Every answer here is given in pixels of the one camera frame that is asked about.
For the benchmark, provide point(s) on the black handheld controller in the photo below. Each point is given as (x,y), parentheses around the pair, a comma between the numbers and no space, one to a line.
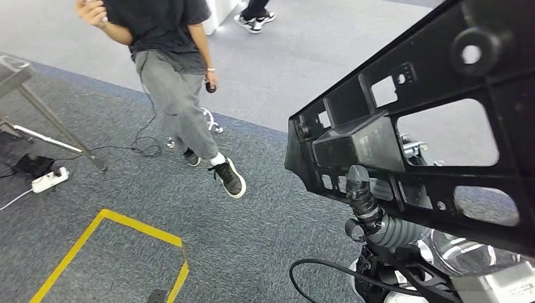
(210,88)

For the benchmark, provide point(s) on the black plastic bracket part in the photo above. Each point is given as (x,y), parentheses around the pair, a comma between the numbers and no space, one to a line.
(359,146)

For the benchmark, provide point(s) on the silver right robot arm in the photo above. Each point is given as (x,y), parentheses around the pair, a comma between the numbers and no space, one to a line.
(397,234)

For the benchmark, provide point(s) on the white chair base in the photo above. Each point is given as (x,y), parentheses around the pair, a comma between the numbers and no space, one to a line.
(211,122)

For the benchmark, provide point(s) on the person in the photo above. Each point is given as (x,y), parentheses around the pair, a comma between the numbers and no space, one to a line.
(253,21)
(175,92)

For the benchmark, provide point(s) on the white panel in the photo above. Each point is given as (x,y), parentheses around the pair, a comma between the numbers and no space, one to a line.
(219,12)

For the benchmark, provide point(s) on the white power strip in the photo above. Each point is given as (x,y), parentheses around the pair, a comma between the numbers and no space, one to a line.
(50,180)

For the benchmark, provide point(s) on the steel side table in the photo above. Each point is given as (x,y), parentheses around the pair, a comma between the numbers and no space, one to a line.
(50,119)

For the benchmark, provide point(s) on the black bag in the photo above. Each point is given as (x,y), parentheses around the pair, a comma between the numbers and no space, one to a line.
(37,165)

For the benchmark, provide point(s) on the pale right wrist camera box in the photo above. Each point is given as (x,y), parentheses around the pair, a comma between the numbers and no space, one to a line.
(497,286)

